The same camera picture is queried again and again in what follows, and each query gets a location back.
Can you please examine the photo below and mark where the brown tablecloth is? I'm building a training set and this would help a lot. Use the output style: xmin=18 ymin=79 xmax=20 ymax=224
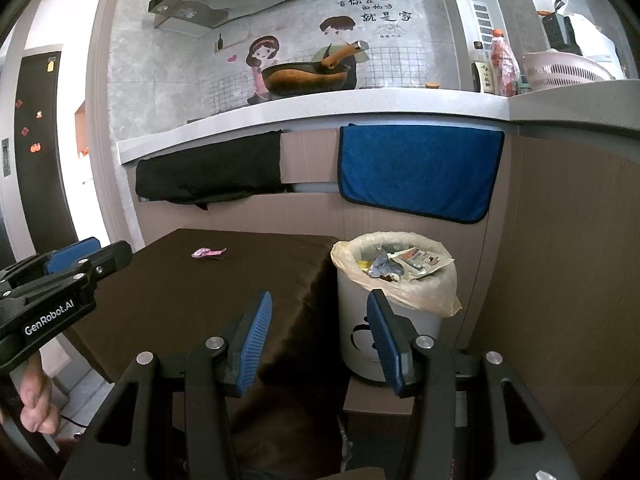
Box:
xmin=67 ymin=228 xmax=351 ymax=480

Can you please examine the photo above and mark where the white trash bin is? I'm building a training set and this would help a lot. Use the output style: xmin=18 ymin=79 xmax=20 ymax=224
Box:
xmin=336 ymin=270 xmax=446 ymax=387

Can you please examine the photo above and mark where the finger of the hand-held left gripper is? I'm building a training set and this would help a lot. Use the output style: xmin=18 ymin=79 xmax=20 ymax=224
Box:
xmin=55 ymin=240 xmax=134 ymax=286
xmin=0 ymin=237 xmax=102 ymax=288

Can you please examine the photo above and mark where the person's left hand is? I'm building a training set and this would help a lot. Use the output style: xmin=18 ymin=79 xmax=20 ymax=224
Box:
xmin=19 ymin=352 xmax=62 ymax=435

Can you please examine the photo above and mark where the black door with magnets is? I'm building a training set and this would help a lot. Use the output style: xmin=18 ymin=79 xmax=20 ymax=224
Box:
xmin=14 ymin=50 xmax=78 ymax=253

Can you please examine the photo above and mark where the blue towel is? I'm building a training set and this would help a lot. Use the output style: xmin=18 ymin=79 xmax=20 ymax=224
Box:
xmin=338 ymin=124 xmax=506 ymax=224

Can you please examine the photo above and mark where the cartoon couple wall sticker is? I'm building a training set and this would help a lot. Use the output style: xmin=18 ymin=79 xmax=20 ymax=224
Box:
xmin=215 ymin=0 xmax=416 ymax=111

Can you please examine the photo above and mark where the black cloth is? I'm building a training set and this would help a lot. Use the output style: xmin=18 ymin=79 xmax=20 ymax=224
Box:
xmin=136 ymin=131 xmax=296 ymax=210

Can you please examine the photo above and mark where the pink plastic basket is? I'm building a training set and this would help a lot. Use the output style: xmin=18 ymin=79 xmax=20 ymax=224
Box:
xmin=521 ymin=51 xmax=616 ymax=92

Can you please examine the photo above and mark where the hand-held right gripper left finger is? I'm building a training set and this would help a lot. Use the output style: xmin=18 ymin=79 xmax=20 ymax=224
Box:
xmin=60 ymin=290 xmax=273 ymax=480

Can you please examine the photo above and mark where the wok with wooden handle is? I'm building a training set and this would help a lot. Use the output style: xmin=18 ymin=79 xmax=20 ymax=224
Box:
xmin=261 ymin=40 xmax=368 ymax=97

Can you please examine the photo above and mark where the blue white tissue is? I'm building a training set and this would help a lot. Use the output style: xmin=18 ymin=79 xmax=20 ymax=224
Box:
xmin=369 ymin=252 xmax=405 ymax=281

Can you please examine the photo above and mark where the black grater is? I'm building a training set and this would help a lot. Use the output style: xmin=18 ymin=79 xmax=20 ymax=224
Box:
xmin=541 ymin=11 xmax=583 ymax=54

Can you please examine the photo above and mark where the white kitchen counter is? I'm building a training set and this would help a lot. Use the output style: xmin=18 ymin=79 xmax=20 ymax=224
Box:
xmin=117 ymin=87 xmax=640 ymax=166

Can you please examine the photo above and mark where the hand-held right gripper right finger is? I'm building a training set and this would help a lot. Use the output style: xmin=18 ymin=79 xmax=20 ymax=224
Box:
xmin=366 ymin=289 xmax=581 ymax=480

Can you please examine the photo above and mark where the dark sauce bottle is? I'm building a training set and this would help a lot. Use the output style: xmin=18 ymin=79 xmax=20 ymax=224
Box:
xmin=471 ymin=41 xmax=496 ymax=95

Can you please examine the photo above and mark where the white wall vent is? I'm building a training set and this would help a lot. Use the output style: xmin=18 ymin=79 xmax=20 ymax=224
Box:
xmin=471 ymin=2 xmax=490 ymax=44

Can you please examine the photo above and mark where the red-capped plastic bottle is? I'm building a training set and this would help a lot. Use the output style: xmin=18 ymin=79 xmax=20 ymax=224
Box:
xmin=488 ymin=29 xmax=521 ymax=97

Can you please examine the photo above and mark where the trash bin with plastic bag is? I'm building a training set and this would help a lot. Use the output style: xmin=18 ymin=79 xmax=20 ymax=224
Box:
xmin=331 ymin=231 xmax=462 ymax=318

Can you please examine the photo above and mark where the cream drink pouch pink cap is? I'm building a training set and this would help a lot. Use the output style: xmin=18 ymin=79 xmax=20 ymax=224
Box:
xmin=387 ymin=247 xmax=456 ymax=281

